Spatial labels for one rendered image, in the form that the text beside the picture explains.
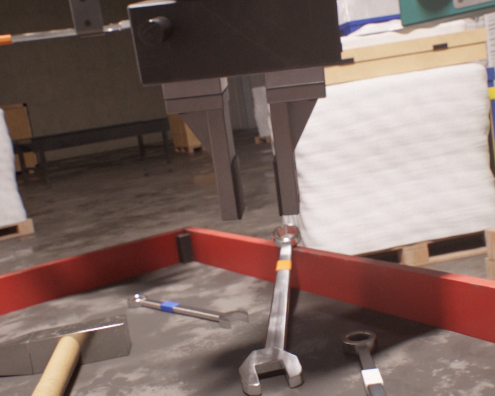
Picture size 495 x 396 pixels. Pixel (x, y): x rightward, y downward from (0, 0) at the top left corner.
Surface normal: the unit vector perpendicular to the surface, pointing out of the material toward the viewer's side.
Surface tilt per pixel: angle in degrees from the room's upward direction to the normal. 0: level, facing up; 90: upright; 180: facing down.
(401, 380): 0
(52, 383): 41
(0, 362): 90
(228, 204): 100
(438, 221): 95
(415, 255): 90
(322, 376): 0
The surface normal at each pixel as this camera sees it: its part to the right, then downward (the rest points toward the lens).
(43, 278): 0.54, 0.03
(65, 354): 0.53, -0.85
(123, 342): 0.11, 0.11
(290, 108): -0.08, 0.31
